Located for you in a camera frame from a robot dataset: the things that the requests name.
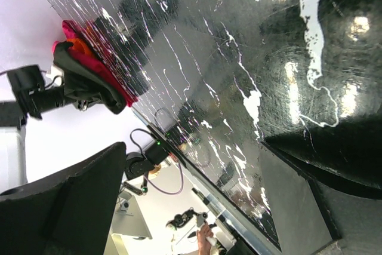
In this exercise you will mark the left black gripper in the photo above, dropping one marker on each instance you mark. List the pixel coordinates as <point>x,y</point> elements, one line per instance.
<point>35,97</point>

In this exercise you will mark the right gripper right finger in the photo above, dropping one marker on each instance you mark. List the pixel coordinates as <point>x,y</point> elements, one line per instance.
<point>342,167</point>

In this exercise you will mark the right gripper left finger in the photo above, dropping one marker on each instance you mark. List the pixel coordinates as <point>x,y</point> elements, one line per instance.
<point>68,212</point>

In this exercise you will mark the black printed t-shirt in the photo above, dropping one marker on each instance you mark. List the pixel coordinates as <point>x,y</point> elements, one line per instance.
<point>85,78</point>

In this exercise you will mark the person's hand in background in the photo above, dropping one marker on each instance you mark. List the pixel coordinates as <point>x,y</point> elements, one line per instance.
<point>204,247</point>

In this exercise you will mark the folded orange t-shirt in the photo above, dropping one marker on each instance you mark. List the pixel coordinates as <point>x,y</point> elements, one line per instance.
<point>80,46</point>

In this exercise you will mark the folded pink t-shirt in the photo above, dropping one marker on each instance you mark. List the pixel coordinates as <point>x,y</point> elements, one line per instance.
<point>99,46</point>

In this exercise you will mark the black marble pattern mat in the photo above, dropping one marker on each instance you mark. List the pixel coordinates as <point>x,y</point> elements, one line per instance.
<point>217,77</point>

